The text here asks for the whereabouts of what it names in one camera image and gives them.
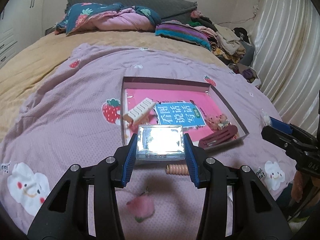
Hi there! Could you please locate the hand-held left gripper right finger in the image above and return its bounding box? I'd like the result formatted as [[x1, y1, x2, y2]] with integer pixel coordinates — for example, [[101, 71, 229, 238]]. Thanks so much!
[[183, 133, 292, 240]]

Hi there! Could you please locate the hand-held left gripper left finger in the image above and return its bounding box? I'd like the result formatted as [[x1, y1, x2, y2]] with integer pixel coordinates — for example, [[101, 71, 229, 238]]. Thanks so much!
[[27, 133, 139, 240]]

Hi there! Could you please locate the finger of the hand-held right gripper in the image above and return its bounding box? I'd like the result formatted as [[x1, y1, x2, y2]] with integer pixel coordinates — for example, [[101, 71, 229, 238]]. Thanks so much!
[[270, 116, 320, 147], [261, 125, 307, 156]]

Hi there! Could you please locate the small clear plastic packet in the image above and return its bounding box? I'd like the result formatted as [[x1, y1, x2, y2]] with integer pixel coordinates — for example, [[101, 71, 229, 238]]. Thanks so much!
[[260, 108, 273, 127]]

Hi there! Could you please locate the clear plastic case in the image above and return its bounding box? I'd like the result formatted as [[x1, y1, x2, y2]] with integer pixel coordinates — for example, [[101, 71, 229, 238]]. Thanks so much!
[[135, 124, 187, 161]]

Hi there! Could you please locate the white hair claw clip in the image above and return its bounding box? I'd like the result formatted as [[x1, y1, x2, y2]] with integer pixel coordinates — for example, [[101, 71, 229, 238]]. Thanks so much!
[[122, 98, 157, 125]]

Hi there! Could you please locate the person's right hand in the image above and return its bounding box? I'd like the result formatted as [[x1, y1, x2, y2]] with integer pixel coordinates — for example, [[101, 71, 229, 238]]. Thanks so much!
[[291, 172, 305, 203]]

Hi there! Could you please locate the maroon hair clip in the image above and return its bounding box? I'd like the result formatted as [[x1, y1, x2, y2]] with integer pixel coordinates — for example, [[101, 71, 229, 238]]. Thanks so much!
[[198, 125, 239, 151]]

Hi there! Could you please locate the dark teal cloth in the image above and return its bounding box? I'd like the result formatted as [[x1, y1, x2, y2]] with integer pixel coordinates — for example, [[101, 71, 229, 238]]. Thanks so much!
[[275, 182, 296, 221]]

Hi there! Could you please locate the pink floral hair accessory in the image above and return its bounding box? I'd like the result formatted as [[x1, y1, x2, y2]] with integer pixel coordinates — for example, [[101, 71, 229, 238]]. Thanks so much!
[[205, 114, 231, 131]]

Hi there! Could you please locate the pink book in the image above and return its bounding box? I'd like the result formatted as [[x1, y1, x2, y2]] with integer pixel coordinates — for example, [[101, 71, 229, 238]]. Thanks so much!
[[124, 88, 239, 141]]

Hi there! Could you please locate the lilac cartoon print quilt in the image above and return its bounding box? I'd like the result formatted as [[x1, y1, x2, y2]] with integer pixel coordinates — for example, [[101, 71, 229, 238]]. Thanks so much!
[[0, 43, 300, 240]]

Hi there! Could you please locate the white curtain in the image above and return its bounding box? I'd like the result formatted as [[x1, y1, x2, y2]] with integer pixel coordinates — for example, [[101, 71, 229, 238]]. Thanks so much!
[[250, 0, 320, 128]]

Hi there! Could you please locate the pile of clothes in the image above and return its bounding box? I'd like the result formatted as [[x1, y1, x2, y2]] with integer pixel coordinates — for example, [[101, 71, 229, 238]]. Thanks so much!
[[190, 10, 262, 89]]

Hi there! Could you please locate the striped pillow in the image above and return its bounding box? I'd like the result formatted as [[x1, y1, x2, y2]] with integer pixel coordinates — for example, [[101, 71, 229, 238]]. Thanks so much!
[[155, 22, 212, 52]]

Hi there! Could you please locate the beige bed sheet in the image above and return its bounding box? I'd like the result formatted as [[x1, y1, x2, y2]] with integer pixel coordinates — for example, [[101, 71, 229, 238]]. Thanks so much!
[[0, 28, 229, 143]]

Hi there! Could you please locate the dark blue strawberry duvet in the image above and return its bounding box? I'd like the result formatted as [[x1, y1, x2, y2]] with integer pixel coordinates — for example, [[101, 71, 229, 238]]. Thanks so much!
[[55, 2, 162, 36]]

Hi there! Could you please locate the grey headboard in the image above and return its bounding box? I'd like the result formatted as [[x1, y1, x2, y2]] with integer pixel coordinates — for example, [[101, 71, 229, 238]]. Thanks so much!
[[65, 0, 198, 21]]

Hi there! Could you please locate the white wardrobe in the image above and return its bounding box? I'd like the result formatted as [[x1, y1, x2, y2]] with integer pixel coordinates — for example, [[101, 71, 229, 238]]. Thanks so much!
[[0, 0, 48, 68]]

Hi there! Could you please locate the orange spiral hair tie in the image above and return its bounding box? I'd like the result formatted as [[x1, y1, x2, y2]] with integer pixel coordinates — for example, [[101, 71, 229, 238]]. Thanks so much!
[[165, 164, 192, 176]]

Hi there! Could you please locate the wall cable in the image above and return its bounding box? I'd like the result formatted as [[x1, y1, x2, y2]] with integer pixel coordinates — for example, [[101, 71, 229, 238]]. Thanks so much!
[[220, 4, 258, 26]]

